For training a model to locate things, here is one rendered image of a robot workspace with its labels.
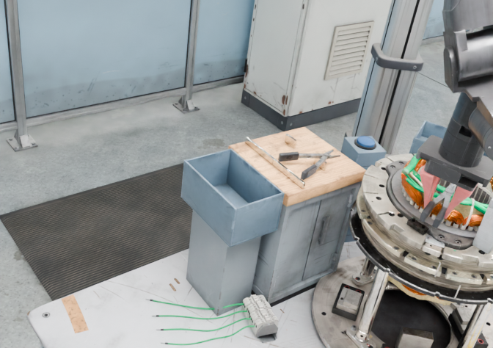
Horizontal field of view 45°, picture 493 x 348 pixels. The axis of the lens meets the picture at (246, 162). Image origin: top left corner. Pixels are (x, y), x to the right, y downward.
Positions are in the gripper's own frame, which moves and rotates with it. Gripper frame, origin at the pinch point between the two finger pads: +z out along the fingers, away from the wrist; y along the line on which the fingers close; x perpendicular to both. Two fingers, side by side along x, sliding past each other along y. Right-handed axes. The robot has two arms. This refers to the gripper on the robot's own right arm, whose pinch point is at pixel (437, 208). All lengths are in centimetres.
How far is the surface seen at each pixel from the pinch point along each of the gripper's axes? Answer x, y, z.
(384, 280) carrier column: 3.8, -4.1, 20.4
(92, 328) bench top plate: -24, -46, 40
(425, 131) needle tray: 51, -15, 13
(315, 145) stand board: 21.0, -29.2, 11.3
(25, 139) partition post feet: 87, -207, 118
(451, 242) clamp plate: 3.6, 3.5, 6.9
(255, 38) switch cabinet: 211, -155, 75
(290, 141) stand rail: 16.6, -32.9, 10.3
